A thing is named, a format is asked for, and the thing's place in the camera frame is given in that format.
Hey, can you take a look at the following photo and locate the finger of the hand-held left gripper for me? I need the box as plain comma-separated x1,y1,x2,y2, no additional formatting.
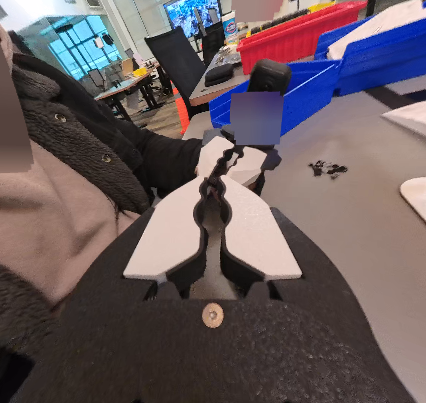
229,147,268,188
197,136,235,179

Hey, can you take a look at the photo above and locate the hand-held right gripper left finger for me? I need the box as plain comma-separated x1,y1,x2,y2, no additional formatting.
123,176,209,300

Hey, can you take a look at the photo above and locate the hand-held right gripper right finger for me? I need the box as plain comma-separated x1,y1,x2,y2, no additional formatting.
217,175,303,300

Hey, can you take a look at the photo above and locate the white desk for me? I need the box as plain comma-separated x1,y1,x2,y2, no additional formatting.
182,87,426,403

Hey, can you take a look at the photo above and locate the wooden office desk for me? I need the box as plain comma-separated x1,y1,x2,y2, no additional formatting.
94,62,168,119

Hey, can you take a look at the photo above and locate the red storage bin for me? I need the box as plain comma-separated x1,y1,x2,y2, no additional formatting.
236,0,367,76

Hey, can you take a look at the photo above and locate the orange ribbed object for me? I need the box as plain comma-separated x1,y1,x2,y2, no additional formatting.
179,96,191,135

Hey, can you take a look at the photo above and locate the black zip case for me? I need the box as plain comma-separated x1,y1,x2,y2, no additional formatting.
203,63,235,88

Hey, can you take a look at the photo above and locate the white table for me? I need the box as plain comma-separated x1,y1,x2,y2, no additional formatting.
188,42,251,108

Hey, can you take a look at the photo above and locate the wipes canister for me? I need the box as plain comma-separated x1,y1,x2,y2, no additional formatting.
221,11,239,46

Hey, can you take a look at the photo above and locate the pile of small dark bricks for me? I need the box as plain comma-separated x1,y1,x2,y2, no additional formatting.
308,159,349,180

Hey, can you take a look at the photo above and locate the yellow bin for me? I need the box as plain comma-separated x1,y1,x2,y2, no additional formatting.
307,1,336,13

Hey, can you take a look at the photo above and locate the black office chair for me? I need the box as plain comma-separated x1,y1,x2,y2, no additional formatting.
144,26,207,119

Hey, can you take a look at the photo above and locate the large display screen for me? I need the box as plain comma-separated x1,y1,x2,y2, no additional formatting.
162,0,223,39

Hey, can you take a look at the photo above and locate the white folded paper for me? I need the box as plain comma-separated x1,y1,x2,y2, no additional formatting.
325,0,426,60

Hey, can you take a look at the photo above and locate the person's dark fleece jacket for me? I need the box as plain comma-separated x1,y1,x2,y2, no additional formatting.
0,32,157,365

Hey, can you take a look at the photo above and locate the white paper bag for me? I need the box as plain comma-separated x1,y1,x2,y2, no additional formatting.
380,101,426,138

